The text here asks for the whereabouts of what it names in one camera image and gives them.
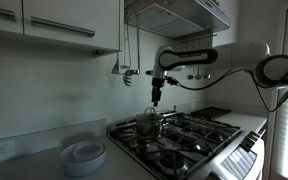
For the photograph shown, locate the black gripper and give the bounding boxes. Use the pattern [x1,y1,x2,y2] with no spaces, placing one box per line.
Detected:
[149,76,168,108]

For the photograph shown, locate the glass lid with steel knob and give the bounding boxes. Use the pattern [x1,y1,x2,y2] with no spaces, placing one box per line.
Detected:
[135,106,165,123]

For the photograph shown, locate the silver pot with long handle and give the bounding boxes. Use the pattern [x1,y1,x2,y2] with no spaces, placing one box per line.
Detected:
[135,111,178,145]

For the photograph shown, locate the hanging dark slotted spoon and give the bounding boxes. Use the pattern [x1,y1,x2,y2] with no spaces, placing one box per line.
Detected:
[122,19,134,87]

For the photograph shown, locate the narrow black stove grate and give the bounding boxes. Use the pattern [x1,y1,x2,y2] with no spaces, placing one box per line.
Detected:
[130,116,218,166]

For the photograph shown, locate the round gas burner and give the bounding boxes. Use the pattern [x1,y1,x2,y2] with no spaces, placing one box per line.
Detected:
[135,134,152,149]
[158,149,189,177]
[212,130,230,143]

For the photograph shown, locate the hanging metal spatula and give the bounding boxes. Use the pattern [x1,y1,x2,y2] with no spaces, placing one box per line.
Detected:
[111,6,122,75]

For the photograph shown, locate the black griddle tray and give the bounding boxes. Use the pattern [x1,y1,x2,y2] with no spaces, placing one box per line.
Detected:
[190,105,232,121]

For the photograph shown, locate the wide black stove grate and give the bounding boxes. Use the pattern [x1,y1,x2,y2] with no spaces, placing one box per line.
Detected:
[108,121,192,180]
[152,110,243,151]

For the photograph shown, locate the hanging silver utensil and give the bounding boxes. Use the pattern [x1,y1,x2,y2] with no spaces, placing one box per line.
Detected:
[135,13,142,76]

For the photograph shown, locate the stainless range hood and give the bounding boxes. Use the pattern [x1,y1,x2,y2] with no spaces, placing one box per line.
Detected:
[123,0,232,43]

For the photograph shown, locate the stainless steel gas range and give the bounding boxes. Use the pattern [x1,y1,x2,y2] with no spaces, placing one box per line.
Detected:
[106,109,268,180]

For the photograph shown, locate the small white bowl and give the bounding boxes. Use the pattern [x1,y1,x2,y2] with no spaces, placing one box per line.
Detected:
[72,141,104,163]

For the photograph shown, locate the silver range knob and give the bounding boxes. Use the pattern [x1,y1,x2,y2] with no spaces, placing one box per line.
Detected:
[206,170,222,180]
[248,130,262,140]

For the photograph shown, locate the pale blue ceramic bowl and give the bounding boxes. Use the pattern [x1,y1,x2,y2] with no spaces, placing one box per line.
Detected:
[60,139,107,178]

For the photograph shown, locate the black oven control display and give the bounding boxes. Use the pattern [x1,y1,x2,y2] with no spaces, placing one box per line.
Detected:
[219,145,259,180]

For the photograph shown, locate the white upper cabinet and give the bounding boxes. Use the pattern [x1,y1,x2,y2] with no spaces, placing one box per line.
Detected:
[0,0,125,56]

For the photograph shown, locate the metal wall utensil rail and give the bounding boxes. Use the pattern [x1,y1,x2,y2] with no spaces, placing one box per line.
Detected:
[176,32,218,44]

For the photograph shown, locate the narrow white wall cabinet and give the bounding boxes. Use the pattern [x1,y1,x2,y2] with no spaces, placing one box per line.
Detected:
[212,0,242,45]

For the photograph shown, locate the silver bar cabinet handle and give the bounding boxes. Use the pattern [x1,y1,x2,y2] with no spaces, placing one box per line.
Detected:
[0,3,17,22]
[29,15,96,38]

